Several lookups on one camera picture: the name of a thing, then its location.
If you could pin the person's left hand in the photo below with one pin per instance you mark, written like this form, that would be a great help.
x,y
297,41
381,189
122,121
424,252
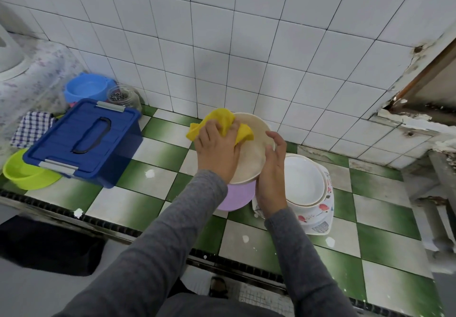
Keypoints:
x,y
217,156

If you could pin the person's right hand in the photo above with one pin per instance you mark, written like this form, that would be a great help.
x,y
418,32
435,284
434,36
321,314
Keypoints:
x,y
272,181

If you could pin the cream plastic bowl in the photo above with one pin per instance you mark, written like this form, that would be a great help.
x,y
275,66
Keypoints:
x,y
255,153

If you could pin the purple plastic bowl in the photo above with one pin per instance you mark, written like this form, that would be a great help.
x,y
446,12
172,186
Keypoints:
x,y
239,196

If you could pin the person's right forearm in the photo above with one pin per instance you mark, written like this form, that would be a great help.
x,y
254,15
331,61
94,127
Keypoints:
x,y
306,270

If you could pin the person's black shoe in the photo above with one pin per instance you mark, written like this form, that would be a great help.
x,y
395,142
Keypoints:
x,y
219,287

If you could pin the glass jar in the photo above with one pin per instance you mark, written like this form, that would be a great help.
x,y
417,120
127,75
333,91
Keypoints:
x,y
125,97

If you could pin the blue plastic box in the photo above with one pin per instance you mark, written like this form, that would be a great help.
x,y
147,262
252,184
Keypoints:
x,y
78,142

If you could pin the blue plastic bowl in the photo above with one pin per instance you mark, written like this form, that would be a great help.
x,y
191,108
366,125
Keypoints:
x,y
87,87

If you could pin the blue white checked cloth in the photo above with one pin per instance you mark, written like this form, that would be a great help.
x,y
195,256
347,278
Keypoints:
x,y
32,129

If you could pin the lime green plastic bowl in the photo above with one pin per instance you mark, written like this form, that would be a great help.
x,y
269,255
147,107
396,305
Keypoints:
x,y
27,174

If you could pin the clear plastic bag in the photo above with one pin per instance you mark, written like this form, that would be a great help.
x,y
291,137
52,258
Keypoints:
x,y
28,85

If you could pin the white electric kettle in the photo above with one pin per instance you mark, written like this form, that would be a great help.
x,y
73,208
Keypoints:
x,y
8,53

